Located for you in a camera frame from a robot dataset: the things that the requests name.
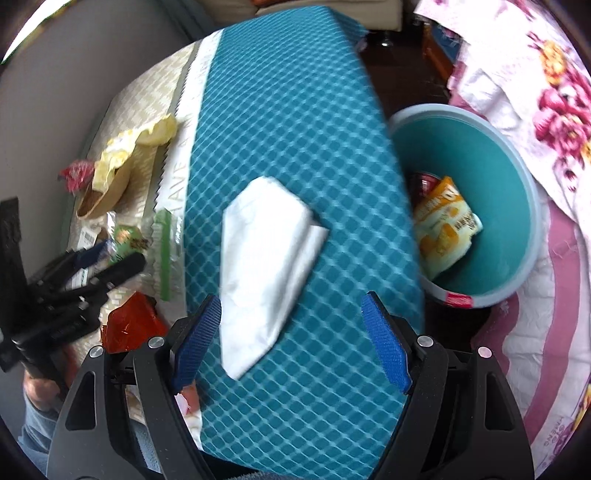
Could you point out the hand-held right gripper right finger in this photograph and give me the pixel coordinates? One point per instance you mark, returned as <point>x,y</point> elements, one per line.
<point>385,344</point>

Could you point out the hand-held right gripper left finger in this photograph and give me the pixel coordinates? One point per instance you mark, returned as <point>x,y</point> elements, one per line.
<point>198,341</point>

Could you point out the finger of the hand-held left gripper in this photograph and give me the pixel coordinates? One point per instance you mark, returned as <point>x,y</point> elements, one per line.
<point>94,253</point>
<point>120,272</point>

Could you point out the white barcode packet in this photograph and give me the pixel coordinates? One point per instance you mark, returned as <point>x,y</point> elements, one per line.
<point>90,236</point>

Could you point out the green snack wrapper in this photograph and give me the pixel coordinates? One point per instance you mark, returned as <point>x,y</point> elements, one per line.
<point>127,235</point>

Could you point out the red snack packet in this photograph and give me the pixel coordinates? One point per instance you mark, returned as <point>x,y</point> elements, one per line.
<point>134,323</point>

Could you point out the brown coconut shell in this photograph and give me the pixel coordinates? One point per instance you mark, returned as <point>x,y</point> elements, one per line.
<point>106,196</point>

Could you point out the red wafer wrapper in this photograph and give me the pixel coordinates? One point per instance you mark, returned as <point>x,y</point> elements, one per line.
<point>76,175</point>

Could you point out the white tissue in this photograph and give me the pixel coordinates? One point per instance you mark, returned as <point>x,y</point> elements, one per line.
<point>263,267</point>

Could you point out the yellow white wrapper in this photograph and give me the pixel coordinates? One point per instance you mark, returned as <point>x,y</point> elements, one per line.
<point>115,154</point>

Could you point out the orange cake packet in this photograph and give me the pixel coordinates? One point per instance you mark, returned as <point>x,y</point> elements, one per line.
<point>443,230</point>

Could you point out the red soda can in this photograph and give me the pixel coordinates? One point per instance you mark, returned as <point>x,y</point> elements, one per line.
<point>422,184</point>

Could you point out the teal trash bin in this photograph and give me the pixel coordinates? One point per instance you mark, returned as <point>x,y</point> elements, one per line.
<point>489,184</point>

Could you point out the person's left forearm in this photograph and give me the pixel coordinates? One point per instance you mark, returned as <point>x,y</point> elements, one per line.
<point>34,436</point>

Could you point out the person's left hand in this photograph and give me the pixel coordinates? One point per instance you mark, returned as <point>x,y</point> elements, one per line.
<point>41,394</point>

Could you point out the clear bag green edge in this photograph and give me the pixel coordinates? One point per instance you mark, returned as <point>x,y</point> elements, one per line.
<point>161,258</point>

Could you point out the beige chevron mat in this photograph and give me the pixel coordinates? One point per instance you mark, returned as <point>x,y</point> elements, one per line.
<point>138,101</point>

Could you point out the teal patterned tablecloth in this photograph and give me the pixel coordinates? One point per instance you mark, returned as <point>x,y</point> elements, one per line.
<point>286,115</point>

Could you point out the small brown wooden cabinet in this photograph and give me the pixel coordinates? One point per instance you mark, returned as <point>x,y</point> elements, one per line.
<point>436,55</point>

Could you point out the floral blanket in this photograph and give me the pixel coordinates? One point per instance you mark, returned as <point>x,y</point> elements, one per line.
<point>531,69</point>

